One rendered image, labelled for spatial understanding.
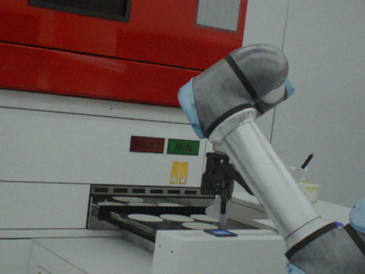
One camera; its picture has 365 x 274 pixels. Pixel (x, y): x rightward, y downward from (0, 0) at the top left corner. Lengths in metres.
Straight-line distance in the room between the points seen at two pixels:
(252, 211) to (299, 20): 2.47
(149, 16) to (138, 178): 0.48
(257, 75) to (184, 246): 0.38
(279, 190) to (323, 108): 3.29
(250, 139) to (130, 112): 0.75
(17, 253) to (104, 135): 0.41
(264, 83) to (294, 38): 3.01
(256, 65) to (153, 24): 0.68
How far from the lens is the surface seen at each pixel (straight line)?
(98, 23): 2.01
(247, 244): 1.63
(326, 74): 4.68
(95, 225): 2.12
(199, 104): 1.47
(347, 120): 4.85
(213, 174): 2.00
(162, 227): 1.97
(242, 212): 2.23
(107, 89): 2.03
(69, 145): 2.05
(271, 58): 1.50
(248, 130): 1.45
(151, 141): 2.17
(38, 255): 2.02
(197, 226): 2.04
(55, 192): 2.06
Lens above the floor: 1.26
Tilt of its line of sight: 4 degrees down
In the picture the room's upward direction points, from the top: 7 degrees clockwise
